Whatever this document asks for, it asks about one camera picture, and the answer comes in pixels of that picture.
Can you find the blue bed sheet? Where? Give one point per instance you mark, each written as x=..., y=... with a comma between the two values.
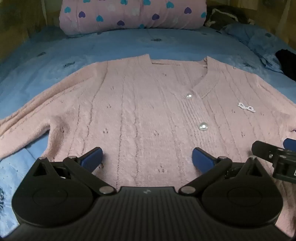
x=60, y=51

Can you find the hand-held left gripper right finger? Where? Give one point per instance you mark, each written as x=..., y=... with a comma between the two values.
x=202, y=160

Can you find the pink heart-print blanket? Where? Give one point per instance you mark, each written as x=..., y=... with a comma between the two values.
x=131, y=15

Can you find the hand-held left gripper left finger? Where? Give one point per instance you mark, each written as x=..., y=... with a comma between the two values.
x=92, y=158

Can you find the pink knitted cardigan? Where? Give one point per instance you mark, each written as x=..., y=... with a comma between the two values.
x=148, y=111

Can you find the black cloth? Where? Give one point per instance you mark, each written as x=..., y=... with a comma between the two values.
x=288, y=63

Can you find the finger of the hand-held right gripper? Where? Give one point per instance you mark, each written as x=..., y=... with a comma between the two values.
x=291, y=143
x=263, y=149

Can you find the dark grey cloth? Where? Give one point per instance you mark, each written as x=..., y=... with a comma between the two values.
x=223, y=17

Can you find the blue crumpled blanket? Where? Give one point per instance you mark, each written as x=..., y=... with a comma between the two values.
x=254, y=44

